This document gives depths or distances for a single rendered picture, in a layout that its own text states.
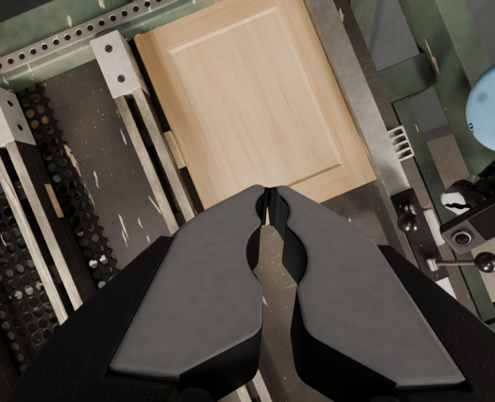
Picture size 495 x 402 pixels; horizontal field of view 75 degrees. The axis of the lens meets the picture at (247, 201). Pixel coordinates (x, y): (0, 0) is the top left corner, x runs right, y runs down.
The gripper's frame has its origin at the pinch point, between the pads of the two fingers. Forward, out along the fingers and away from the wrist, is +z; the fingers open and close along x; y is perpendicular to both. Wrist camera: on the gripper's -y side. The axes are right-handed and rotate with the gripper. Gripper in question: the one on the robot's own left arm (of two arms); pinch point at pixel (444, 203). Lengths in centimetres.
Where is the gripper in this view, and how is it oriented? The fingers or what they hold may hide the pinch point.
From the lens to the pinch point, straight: 70.3
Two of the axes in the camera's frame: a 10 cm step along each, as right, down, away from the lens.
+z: 0.0, -0.1, 10.0
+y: 7.4, -6.8, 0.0
